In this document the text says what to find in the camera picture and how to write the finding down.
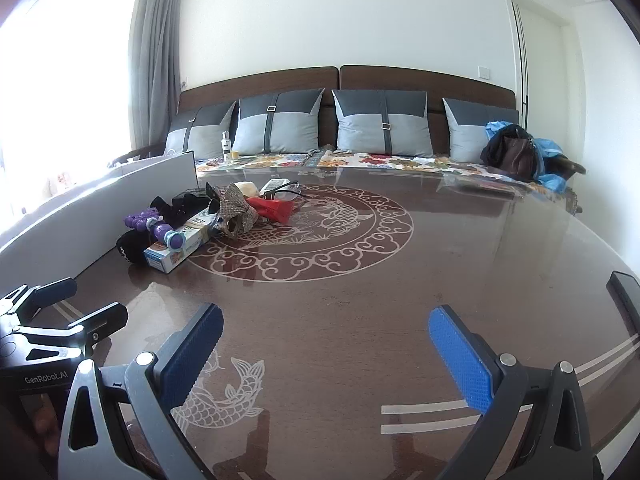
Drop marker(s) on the white door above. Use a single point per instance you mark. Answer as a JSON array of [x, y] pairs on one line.
[[545, 60]]

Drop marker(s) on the glitter bow hair clip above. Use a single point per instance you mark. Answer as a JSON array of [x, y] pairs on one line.
[[237, 210]]

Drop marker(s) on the dark wooden armchair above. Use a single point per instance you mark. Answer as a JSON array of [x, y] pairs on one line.
[[132, 152]]

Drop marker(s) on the white wall switch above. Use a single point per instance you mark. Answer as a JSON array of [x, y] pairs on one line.
[[484, 72]]

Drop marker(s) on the silver black claw clip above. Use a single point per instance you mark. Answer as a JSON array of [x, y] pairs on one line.
[[212, 197]]

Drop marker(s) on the black box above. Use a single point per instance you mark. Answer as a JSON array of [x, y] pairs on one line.
[[194, 192]]

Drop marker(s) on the wooden desktop with fish pattern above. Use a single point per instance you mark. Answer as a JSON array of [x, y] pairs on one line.
[[350, 320]]

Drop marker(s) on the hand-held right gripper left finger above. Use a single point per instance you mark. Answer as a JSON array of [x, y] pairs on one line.
[[192, 355]]

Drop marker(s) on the cream knitted cloth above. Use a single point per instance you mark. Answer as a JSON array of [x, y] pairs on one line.
[[247, 189]]

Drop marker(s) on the white storage box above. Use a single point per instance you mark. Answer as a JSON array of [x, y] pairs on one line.
[[75, 210]]

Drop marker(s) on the brown wooden sofa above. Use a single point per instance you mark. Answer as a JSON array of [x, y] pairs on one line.
[[400, 77]]

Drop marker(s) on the black knit hat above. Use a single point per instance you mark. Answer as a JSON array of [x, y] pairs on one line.
[[131, 249]]

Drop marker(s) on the blue cloth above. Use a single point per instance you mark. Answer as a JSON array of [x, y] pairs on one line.
[[550, 150]]

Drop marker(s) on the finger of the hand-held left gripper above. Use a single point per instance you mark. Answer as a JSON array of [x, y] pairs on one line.
[[105, 317], [55, 290]]

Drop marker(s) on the grey two-tone pillow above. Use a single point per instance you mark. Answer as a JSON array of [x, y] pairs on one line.
[[280, 130], [200, 132], [380, 132], [465, 135]]

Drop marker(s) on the black velvet scrunchie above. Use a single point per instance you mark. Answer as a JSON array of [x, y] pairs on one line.
[[180, 210]]

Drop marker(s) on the large red packet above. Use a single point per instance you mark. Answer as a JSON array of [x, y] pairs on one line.
[[272, 210]]

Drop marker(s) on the purple toy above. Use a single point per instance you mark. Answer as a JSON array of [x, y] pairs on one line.
[[150, 222]]

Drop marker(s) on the white lotion bottle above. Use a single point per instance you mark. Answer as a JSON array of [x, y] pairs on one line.
[[226, 146]]

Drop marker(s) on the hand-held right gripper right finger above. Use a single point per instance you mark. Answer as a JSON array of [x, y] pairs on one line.
[[457, 360]]

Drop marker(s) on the dark wooden chair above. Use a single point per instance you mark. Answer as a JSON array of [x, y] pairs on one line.
[[565, 165]]

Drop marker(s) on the dark brown handbag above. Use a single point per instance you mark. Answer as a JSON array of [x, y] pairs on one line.
[[495, 147]]

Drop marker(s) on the grey curtain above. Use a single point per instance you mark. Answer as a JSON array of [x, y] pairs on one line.
[[155, 60]]

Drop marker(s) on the toothpaste box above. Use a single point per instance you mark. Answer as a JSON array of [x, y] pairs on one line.
[[165, 260]]

